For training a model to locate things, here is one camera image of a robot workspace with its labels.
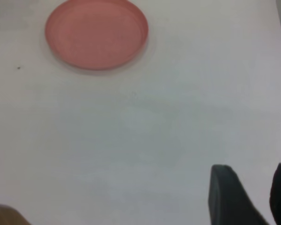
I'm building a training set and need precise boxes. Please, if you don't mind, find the pink plate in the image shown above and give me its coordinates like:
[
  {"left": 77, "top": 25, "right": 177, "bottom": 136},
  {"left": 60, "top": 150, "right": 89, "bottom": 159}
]
[{"left": 44, "top": 0, "right": 149, "bottom": 71}]

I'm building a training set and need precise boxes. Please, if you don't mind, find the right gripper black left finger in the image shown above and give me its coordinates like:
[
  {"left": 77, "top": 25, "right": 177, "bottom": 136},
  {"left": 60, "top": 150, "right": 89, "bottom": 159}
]
[{"left": 207, "top": 164, "right": 270, "bottom": 225}]

